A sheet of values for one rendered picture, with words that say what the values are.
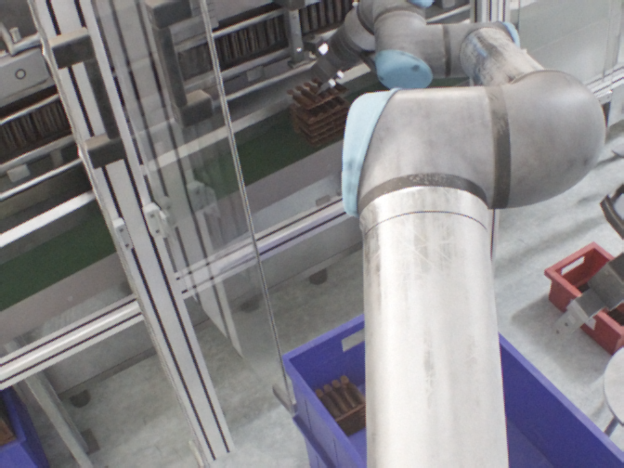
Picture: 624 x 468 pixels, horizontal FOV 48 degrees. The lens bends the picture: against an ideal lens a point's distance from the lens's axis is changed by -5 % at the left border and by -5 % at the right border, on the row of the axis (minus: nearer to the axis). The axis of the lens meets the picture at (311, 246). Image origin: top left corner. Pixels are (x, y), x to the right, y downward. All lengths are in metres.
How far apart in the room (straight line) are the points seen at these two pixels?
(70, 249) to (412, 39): 0.79
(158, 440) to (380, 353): 1.43
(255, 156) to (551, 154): 1.00
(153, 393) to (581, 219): 1.44
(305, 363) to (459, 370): 0.98
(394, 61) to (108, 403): 1.29
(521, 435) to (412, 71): 0.81
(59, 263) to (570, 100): 1.07
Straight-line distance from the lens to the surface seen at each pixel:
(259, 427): 1.91
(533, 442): 1.59
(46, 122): 1.43
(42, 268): 1.50
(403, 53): 1.19
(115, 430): 2.02
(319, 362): 1.54
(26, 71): 1.33
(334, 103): 1.55
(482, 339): 0.57
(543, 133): 0.66
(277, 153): 1.57
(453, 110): 0.65
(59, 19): 1.12
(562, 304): 2.13
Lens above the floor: 1.56
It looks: 42 degrees down
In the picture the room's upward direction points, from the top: 9 degrees counter-clockwise
